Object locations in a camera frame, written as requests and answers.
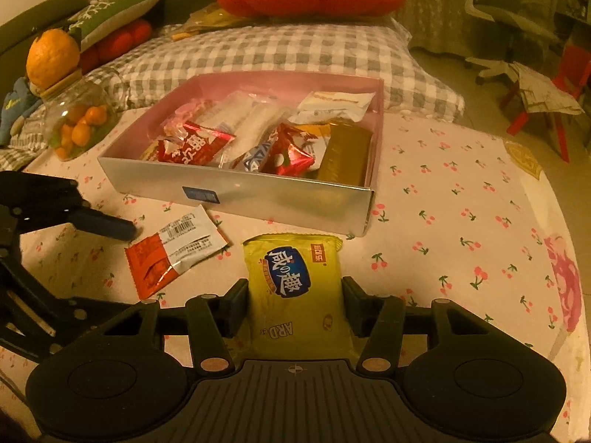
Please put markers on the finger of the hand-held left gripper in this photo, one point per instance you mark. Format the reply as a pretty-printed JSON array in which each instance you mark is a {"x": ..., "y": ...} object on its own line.
[
  {"x": 27, "y": 307},
  {"x": 104, "y": 226}
]

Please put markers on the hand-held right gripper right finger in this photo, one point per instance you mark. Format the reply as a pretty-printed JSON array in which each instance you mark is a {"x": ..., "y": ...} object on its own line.
[{"x": 353, "y": 309}]

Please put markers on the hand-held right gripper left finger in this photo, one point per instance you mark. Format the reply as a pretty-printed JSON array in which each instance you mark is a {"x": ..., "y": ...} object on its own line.
[{"x": 238, "y": 309}]

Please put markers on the yellow snack packet blue logo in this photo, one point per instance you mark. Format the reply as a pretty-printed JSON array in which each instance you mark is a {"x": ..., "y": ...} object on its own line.
[{"x": 295, "y": 314}]

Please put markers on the red packet with white label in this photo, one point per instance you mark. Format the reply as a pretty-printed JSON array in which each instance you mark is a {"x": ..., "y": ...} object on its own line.
[{"x": 184, "y": 244}]

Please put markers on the pink and silver cardboard box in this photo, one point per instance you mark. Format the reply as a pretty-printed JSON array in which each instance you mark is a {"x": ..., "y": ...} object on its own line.
[{"x": 277, "y": 203}]

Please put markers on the pink clear snack packet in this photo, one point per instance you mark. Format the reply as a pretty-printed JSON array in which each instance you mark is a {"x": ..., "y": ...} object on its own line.
[{"x": 184, "y": 113}]

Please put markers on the gold brown snack packet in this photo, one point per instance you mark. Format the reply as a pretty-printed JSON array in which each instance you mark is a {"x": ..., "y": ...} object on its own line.
[{"x": 344, "y": 157}]

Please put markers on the blue white triangle-print packet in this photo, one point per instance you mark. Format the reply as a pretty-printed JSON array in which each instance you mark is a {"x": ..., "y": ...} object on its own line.
[{"x": 251, "y": 157}]

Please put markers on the red packet with white flowers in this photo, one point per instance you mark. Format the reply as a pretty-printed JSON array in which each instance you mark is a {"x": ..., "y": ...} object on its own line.
[{"x": 286, "y": 154}]

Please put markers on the orange and white snack packet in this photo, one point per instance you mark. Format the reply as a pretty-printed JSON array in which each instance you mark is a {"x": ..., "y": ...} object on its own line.
[{"x": 314, "y": 130}]

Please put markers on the white packet with black print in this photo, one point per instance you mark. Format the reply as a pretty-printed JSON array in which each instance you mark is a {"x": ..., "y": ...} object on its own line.
[{"x": 332, "y": 106}]

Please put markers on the pile of small oranges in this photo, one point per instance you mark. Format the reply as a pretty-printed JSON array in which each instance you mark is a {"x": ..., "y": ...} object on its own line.
[{"x": 78, "y": 129}]

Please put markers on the grey checked blanket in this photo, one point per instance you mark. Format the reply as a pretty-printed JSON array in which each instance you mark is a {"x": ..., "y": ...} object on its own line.
[{"x": 27, "y": 152}]

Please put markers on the blue monkey plush toy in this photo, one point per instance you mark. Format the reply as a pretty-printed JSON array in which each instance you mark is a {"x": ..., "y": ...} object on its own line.
[{"x": 16, "y": 106}]

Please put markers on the cherry print bed sheet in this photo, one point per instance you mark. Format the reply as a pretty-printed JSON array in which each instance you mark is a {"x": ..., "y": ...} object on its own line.
[{"x": 461, "y": 203}]

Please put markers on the glass jar with orange-shaped lid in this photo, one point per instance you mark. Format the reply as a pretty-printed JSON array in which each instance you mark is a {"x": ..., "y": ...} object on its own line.
[{"x": 51, "y": 57}]

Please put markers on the small red plush cushion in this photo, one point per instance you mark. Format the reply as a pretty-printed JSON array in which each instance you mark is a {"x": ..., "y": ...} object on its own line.
[{"x": 124, "y": 39}]

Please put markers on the green snowflake cushion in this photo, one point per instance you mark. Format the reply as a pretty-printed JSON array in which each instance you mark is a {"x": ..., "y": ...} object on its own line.
[{"x": 120, "y": 11}]

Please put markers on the gold packets behind pillow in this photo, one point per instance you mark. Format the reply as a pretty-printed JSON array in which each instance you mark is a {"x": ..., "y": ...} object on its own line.
[{"x": 207, "y": 21}]

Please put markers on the grey checked pillow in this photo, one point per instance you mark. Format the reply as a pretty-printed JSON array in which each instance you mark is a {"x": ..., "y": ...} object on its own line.
[{"x": 277, "y": 55}]

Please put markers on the crumpled cloth on chair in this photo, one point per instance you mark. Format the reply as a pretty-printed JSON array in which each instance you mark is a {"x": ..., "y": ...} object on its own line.
[{"x": 545, "y": 92}]

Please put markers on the red plastic chair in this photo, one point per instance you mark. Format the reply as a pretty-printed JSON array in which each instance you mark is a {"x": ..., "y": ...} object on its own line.
[{"x": 577, "y": 69}]

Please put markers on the white office chair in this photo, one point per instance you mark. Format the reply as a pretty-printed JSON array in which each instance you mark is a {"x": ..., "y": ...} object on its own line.
[{"x": 503, "y": 14}]

